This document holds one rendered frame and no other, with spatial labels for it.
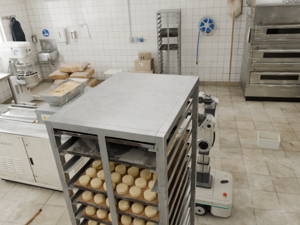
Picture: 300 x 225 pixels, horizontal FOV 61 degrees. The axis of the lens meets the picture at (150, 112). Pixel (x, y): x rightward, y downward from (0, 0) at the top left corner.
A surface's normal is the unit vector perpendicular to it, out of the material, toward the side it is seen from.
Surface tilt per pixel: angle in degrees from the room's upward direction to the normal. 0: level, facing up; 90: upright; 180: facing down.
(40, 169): 90
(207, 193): 0
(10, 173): 90
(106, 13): 90
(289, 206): 0
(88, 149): 0
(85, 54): 90
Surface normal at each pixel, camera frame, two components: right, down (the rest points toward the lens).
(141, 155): -0.05, -0.90
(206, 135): -0.27, 0.59
